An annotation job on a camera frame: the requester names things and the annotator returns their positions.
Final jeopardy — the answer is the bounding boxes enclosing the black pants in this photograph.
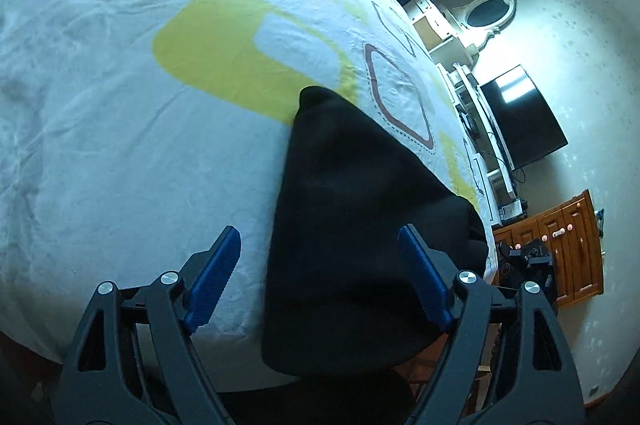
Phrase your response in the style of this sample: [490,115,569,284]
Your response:
[261,86,490,378]

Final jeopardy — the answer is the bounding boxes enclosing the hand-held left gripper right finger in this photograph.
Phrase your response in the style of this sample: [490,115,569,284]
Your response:
[397,223,586,425]

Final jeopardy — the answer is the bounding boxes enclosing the oval vanity mirror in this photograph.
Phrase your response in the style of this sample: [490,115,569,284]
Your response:
[452,0,516,52]

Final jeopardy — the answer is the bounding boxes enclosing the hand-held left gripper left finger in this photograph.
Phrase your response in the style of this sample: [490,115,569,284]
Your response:
[56,225,242,425]

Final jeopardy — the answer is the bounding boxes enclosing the white television stand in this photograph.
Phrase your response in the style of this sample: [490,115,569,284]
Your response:
[440,62,527,226]

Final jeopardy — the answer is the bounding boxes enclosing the cream dressing table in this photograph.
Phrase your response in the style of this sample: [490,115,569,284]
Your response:
[407,0,482,67]

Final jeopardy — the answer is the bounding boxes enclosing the brown wooden cabinet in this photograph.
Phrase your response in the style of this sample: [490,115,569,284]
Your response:
[492,189,605,309]

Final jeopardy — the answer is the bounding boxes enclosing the white printed bed sheet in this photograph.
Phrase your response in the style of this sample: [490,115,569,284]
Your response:
[0,0,496,393]

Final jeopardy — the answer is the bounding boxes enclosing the black flat television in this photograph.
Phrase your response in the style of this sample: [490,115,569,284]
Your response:
[479,65,569,170]

